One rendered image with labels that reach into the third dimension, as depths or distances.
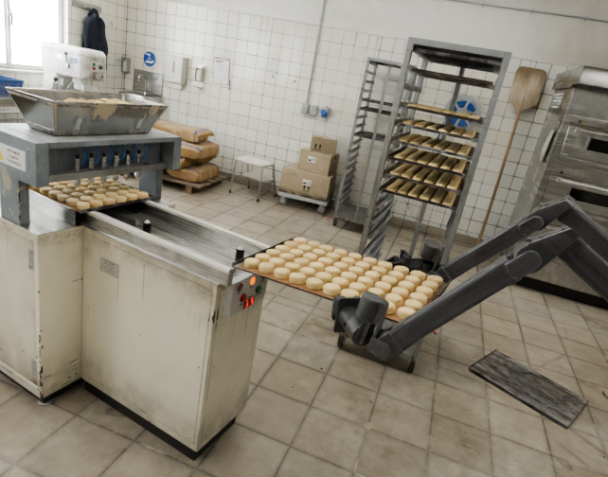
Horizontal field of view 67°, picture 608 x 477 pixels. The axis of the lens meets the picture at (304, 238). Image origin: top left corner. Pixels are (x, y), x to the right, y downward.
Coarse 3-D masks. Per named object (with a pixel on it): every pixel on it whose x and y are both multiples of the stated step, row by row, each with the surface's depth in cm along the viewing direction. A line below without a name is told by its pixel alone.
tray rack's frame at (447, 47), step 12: (420, 48) 245; (432, 48) 257; (444, 48) 218; (456, 48) 216; (468, 48) 214; (480, 48) 212; (492, 60) 255; (420, 84) 283; (456, 84) 277; (456, 96) 279; (420, 216) 306; (384, 324) 296; (348, 336) 278; (408, 348) 273
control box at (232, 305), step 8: (232, 280) 162; (240, 280) 163; (248, 280) 168; (256, 280) 174; (264, 280) 180; (232, 288) 160; (248, 288) 170; (256, 288) 175; (264, 288) 182; (224, 296) 163; (232, 296) 162; (240, 296) 167; (248, 296) 172; (256, 296) 178; (224, 304) 164; (232, 304) 163; (240, 304) 168; (248, 304) 174; (224, 312) 165; (232, 312) 165
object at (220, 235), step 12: (132, 204) 212; (144, 204) 208; (156, 204) 205; (156, 216) 206; (168, 216) 202; (180, 216) 199; (192, 228) 197; (204, 228) 194; (216, 228) 191; (216, 240) 192; (228, 240) 189; (240, 240) 186; (252, 240) 185; (252, 252) 184
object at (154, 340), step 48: (96, 240) 183; (192, 240) 189; (96, 288) 189; (144, 288) 175; (192, 288) 163; (96, 336) 197; (144, 336) 181; (192, 336) 168; (240, 336) 183; (96, 384) 205; (144, 384) 188; (192, 384) 174; (240, 384) 198; (192, 432) 180
